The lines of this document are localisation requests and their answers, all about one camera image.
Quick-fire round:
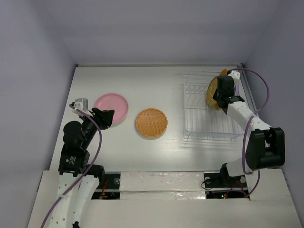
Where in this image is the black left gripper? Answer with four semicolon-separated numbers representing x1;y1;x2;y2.
80;106;114;147

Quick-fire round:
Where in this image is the green rimmed woven plate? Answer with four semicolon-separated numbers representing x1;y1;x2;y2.
206;76;220;110

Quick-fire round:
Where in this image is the pink round plate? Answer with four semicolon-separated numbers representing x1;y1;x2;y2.
94;93;129;125

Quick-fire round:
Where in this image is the square woven orange tray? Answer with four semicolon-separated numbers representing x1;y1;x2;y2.
214;68;228;111

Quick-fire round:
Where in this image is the round woven orange plate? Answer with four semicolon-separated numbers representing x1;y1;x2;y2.
135;108;168;137

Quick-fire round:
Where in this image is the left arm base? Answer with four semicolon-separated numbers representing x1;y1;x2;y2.
91;172;121;200

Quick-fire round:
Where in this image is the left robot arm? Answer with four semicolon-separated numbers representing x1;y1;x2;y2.
41;102;114;228

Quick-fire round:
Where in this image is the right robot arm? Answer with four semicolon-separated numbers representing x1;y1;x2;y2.
213;71;285;186

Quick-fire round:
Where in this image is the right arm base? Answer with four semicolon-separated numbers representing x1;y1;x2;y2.
201;172;249;199

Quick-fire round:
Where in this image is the purple plate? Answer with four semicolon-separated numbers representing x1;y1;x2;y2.
234;81;239;96

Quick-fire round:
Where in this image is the white foil covered board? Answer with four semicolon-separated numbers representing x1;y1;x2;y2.
119;171;206;200

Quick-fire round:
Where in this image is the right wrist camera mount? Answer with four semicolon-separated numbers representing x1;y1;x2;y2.
228;70;240;88

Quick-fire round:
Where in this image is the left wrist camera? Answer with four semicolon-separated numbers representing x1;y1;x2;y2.
69;98;91;117

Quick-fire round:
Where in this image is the white wire dish rack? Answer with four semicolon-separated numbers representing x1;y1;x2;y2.
183;70;244;141

